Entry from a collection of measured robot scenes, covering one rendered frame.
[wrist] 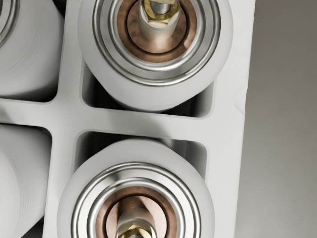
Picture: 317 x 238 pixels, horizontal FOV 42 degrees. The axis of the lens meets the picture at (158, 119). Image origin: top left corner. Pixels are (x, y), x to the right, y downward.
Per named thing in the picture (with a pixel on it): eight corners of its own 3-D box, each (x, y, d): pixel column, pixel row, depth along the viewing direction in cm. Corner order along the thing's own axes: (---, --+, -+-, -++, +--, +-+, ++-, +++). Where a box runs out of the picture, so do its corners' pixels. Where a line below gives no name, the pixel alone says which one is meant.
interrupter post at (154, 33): (159, 53, 25) (163, 41, 21) (128, 27, 25) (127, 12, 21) (184, 21, 25) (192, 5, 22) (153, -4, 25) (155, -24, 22)
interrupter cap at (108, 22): (166, 113, 25) (167, 113, 24) (66, 34, 25) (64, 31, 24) (244, 16, 25) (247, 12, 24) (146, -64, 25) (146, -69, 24)
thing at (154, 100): (155, 133, 42) (170, 138, 24) (81, 75, 42) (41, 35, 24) (213, 61, 43) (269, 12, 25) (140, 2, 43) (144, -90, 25)
